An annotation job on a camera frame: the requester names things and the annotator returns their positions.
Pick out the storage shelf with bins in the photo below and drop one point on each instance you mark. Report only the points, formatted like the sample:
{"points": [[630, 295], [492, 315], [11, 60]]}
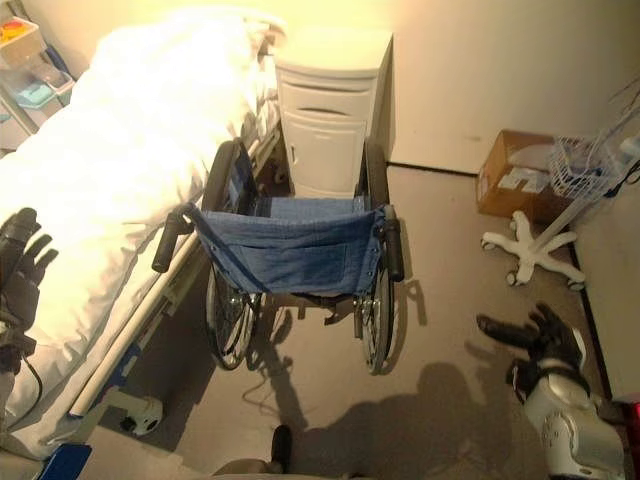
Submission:
{"points": [[30, 80]]}

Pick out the brown cardboard box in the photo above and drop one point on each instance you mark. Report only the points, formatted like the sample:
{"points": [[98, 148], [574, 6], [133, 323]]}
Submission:
{"points": [[520, 180]]}

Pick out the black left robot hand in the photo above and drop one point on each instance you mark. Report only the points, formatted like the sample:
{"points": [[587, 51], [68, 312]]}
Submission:
{"points": [[20, 280]]}

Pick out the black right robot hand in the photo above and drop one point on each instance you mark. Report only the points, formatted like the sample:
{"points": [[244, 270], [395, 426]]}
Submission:
{"points": [[540, 334]]}

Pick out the white bedside cabinet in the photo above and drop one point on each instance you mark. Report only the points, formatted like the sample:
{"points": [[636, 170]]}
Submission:
{"points": [[330, 115]]}

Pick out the white duvet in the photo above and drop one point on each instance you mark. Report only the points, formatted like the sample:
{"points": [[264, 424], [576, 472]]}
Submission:
{"points": [[120, 165]]}

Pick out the white rolling stand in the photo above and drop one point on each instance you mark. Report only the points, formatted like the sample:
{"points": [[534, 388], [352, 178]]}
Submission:
{"points": [[535, 245]]}

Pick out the blue fabric wheelchair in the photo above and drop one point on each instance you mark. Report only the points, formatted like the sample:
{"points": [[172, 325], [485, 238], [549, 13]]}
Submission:
{"points": [[300, 250]]}

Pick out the hospital bed frame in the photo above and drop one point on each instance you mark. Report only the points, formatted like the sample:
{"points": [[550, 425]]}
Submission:
{"points": [[150, 310]]}

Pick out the dark robot foot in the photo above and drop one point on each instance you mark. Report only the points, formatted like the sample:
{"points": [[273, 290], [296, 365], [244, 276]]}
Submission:
{"points": [[282, 445]]}

